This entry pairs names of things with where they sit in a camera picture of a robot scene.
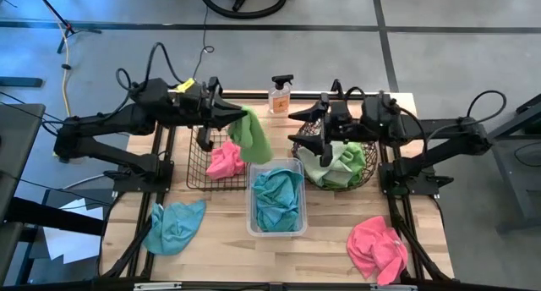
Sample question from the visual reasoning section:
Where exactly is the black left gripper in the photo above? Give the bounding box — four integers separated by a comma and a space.
185, 76, 249, 153

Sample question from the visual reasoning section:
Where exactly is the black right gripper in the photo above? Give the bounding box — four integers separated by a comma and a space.
287, 91, 360, 168

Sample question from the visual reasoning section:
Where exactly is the pale green microfiber towel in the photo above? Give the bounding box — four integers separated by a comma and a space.
297, 145, 352, 187

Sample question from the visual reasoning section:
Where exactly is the pink microfiber towel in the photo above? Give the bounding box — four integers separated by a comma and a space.
205, 140, 247, 181
346, 215, 410, 287

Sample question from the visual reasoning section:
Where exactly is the teal terry microfiber towel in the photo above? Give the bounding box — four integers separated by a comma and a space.
252, 167, 305, 216

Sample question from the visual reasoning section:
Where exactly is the blue microfiber towel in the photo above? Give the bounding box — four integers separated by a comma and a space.
142, 199, 207, 257
255, 206, 303, 233

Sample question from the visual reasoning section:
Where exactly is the orange liquid spray bottle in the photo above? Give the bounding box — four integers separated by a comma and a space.
268, 74, 295, 116

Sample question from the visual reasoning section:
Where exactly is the clear plastic bin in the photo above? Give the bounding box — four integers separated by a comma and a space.
245, 157, 309, 238

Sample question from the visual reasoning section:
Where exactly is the yellow tape tag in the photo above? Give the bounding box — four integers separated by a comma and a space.
174, 77, 197, 94

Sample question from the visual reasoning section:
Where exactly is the dark woven round basket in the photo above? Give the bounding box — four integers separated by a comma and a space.
290, 113, 380, 193

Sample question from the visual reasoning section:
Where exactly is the black tripod stand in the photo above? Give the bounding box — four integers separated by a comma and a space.
31, 0, 102, 55

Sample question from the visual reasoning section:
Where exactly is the black desk leg beam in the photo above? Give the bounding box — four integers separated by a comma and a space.
6, 196, 107, 237

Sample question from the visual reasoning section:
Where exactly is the grey metal stand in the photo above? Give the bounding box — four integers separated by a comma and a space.
464, 94, 541, 235

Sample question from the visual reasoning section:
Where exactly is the black flat floor bar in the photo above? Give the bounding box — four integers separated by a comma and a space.
0, 76, 43, 88

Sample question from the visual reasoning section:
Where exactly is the grey desk top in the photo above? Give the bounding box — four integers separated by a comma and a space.
0, 103, 46, 288

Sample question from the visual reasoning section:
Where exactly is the black aluminium table frame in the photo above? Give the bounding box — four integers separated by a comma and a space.
0, 90, 541, 291

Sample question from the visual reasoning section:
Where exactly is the black wire rectangular basket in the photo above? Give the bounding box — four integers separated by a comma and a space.
185, 124, 251, 192

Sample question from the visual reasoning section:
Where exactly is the thin black floor cable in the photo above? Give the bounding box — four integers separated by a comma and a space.
189, 0, 216, 83
0, 91, 64, 127

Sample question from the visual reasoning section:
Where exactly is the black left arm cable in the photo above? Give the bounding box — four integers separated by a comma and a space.
114, 41, 187, 98

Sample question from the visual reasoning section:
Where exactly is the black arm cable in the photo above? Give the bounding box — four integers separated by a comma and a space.
114, 41, 187, 98
424, 90, 507, 146

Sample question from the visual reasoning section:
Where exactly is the black vacuum hose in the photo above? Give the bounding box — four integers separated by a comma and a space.
195, 0, 288, 20

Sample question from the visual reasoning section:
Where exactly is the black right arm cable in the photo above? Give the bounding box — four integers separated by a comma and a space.
424, 90, 507, 146

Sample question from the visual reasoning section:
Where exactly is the yellow extension cable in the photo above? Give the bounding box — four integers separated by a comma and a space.
50, 3, 73, 159

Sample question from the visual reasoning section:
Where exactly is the silver metal bracket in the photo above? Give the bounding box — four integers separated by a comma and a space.
370, 283, 418, 291
134, 282, 183, 291

